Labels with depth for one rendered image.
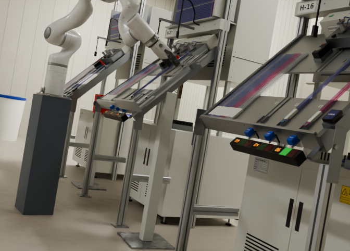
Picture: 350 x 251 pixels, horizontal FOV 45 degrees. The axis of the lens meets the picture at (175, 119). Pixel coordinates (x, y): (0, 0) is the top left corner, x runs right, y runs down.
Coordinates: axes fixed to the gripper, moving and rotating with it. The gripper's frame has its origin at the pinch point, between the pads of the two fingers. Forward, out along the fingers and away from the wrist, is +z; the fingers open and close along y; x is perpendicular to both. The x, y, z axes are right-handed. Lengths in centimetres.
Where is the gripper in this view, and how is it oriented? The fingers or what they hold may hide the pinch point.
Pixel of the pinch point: (173, 64)
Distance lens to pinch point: 223.4
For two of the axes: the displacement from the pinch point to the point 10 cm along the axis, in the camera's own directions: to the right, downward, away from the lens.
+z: 6.5, 6.7, 3.6
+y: -4.2, -0.8, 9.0
